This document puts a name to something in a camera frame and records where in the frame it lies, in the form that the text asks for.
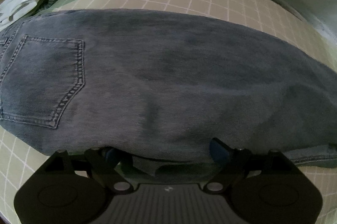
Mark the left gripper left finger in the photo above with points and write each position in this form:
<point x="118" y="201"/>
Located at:
<point x="101" y="163"/>

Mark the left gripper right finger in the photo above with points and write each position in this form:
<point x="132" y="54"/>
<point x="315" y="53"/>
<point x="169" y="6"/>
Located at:
<point x="233" y="165"/>

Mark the blue denim jeans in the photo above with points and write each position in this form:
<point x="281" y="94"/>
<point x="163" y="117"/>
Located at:
<point x="161" y="85"/>

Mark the white folded garment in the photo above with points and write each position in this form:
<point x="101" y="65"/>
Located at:
<point x="13" y="10"/>

